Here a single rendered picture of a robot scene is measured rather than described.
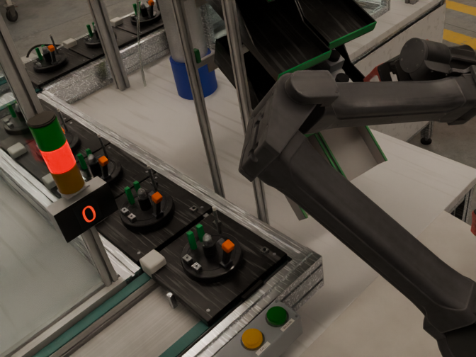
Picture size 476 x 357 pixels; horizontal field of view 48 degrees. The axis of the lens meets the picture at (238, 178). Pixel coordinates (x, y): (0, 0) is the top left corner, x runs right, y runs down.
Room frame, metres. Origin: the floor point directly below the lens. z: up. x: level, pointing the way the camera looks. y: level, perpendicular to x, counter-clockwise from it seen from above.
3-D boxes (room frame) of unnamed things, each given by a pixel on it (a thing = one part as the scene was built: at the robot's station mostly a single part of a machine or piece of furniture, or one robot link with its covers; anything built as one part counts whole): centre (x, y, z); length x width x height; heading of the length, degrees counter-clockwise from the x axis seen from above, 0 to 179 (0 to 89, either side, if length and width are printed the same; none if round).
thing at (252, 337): (0.62, 0.03, 0.96); 0.04 x 0.04 x 0.02
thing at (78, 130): (1.44, 0.54, 1.01); 0.24 x 0.24 x 0.13; 37
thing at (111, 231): (1.05, 0.24, 1.01); 0.24 x 0.24 x 0.13; 37
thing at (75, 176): (0.82, 0.31, 1.28); 0.05 x 0.05 x 0.05
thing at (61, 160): (0.82, 0.31, 1.33); 0.05 x 0.05 x 0.05
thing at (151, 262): (0.86, 0.23, 0.97); 0.05 x 0.05 x 0.04; 37
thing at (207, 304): (0.84, 0.09, 0.96); 0.24 x 0.24 x 0.02; 37
